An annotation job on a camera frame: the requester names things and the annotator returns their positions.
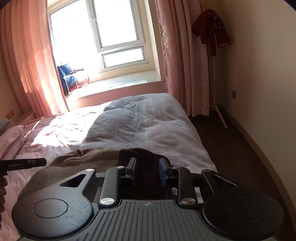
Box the maroon and grey sweater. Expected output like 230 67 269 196
18 148 164 199

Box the person left hand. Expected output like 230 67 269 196
0 176 8 222

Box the pink pillow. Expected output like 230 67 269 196
0 126 28 160

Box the grey checked pillow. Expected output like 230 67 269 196
0 119 11 135

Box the pink and grey bedspread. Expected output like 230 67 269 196
1 93 215 240

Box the blue folding chair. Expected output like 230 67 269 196
57 64 89 95

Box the pink curtain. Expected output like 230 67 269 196
1 1 69 118
155 1 210 117

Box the left pink curtain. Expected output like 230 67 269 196
1 1 69 118

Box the red hanging garment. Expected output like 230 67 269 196
192 9 232 56

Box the white framed window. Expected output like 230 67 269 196
48 0 149 73

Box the wall socket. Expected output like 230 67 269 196
231 90 237 99

